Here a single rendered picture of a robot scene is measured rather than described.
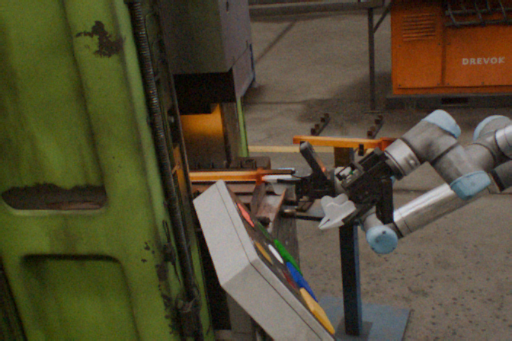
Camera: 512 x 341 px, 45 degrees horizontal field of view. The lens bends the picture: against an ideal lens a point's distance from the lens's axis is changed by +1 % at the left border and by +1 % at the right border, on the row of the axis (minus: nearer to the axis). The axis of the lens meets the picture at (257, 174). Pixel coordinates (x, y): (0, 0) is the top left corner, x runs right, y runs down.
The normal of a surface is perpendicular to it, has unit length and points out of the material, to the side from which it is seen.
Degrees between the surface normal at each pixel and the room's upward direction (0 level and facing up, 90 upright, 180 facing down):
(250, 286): 90
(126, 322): 90
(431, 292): 0
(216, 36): 90
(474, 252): 0
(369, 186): 89
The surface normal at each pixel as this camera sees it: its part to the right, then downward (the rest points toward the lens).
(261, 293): 0.23, 0.39
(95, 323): -0.20, 0.43
